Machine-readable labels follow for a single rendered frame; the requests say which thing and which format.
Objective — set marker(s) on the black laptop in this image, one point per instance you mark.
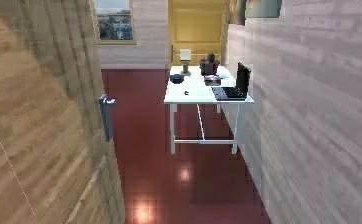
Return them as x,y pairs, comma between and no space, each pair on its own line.
237,86

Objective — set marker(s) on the white table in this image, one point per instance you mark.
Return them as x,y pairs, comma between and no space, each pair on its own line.
195,91

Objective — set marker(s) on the dark blue bowl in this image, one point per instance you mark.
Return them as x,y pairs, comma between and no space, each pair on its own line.
177,78

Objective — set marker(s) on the dark red book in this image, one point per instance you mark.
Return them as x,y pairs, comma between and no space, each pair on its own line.
212,80

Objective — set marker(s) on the small white table lamp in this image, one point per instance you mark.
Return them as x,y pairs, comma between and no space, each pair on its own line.
185,60

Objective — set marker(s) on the dark purple plant pot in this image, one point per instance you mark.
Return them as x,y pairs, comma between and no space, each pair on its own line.
209,66

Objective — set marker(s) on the yellow room door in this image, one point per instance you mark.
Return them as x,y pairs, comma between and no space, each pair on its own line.
196,28

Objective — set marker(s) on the framed city picture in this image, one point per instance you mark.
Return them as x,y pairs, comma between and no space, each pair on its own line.
115,21

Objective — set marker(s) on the light wooden room door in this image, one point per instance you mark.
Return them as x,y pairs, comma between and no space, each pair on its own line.
39,133

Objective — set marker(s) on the framed wall picture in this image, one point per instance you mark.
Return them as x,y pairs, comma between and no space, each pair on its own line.
255,8

